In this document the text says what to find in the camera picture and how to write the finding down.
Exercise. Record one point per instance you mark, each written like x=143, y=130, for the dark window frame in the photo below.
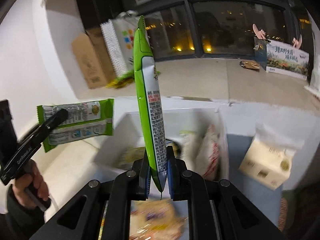
x=207, y=28

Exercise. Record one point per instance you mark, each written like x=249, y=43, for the cream sofa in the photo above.
x=68, y=168

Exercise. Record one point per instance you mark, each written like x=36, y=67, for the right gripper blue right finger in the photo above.
x=172, y=173

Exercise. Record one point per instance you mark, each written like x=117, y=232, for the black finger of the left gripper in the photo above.
x=41, y=131

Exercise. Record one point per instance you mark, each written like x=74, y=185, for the green snack bar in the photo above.
x=150, y=106
x=85, y=120

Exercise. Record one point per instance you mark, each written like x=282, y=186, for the left hand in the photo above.
x=32, y=178

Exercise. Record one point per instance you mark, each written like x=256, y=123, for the green snack packets on sill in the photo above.
x=123, y=81

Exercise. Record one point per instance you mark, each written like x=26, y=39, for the small brown item on sill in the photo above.
x=250, y=64

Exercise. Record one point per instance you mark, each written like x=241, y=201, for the white cardboard box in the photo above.
x=128, y=134

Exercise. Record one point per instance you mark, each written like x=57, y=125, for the brown cardboard box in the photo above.
x=91, y=53

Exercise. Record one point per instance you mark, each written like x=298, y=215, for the tissue pack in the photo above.
x=270, y=156

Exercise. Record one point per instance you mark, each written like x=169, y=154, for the white red snack bag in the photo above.
x=207, y=160

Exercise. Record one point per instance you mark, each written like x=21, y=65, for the beige biscuit packet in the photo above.
x=155, y=219

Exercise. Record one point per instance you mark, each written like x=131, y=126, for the printed gift box on sill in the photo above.
x=280, y=58

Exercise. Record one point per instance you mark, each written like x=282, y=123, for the white SANFU shopping bag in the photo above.
x=118, y=34

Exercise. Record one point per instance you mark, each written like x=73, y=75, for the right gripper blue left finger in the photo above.
x=144, y=178

